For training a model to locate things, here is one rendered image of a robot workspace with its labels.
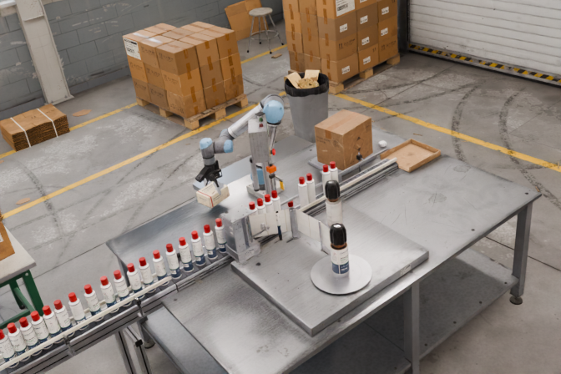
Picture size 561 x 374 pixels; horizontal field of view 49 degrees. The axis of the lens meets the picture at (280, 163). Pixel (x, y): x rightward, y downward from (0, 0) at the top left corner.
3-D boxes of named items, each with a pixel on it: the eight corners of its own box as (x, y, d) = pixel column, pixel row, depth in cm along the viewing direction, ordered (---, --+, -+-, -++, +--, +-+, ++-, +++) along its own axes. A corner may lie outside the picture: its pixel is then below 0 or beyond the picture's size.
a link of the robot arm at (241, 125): (275, 84, 370) (215, 131, 385) (275, 91, 360) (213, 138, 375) (288, 98, 374) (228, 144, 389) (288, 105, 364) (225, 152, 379)
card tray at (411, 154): (409, 172, 397) (409, 167, 395) (380, 159, 415) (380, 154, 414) (440, 155, 411) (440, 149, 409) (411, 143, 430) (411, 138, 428)
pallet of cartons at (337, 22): (336, 96, 719) (330, -3, 662) (287, 81, 776) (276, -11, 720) (401, 63, 784) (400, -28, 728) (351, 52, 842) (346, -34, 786)
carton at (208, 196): (210, 208, 378) (209, 198, 374) (198, 202, 386) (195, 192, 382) (229, 195, 387) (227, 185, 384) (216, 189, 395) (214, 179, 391)
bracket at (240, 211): (232, 224, 315) (232, 222, 314) (220, 215, 323) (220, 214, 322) (254, 213, 321) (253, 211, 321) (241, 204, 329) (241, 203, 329)
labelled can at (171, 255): (174, 280, 321) (166, 249, 311) (169, 276, 324) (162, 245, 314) (183, 276, 323) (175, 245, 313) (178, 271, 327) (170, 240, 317)
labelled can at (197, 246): (199, 267, 328) (192, 236, 318) (194, 263, 332) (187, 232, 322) (207, 263, 331) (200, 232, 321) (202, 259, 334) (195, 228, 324)
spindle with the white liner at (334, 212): (335, 234, 340) (331, 188, 326) (324, 227, 347) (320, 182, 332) (346, 227, 345) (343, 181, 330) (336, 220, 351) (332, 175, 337)
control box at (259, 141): (252, 164, 336) (248, 133, 327) (252, 149, 351) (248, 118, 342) (271, 161, 336) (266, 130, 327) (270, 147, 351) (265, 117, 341)
